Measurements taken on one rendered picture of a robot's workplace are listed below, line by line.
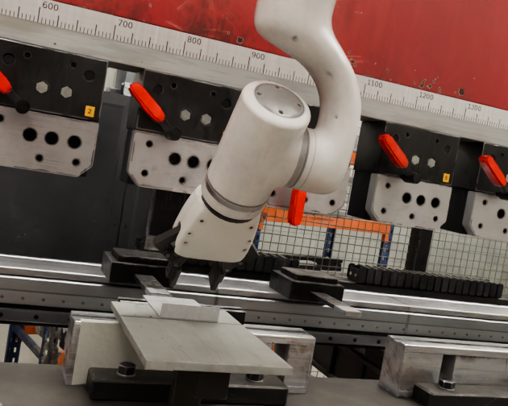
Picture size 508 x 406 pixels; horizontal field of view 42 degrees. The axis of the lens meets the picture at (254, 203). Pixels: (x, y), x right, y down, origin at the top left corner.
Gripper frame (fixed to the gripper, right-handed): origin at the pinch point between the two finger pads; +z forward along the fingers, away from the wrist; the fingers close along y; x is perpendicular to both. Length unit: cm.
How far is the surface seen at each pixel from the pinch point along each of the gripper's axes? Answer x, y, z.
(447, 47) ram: -30, -38, -29
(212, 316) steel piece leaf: 4.7, -3.3, 3.7
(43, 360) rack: -90, 1, 173
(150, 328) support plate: 9.2, 6.8, 0.9
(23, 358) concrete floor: -143, 2, 259
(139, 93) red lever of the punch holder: -15.5, 11.7, -17.8
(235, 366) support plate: 19.4, -0.6, -7.3
